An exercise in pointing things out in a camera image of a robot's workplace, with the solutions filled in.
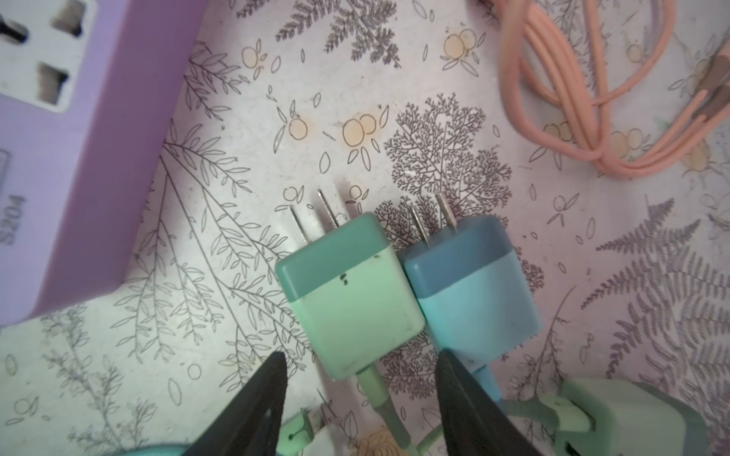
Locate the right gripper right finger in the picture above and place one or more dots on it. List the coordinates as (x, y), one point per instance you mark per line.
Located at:
(472, 423)

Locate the blue charger plug near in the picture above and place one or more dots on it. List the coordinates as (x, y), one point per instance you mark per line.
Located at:
(471, 289)

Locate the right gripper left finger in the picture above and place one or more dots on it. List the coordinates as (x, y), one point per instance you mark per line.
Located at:
(250, 424)

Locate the purple power strip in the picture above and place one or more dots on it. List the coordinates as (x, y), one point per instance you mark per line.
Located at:
(87, 91)

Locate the green charger plug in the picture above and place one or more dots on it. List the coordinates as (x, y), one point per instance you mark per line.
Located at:
(619, 417)
(351, 296)

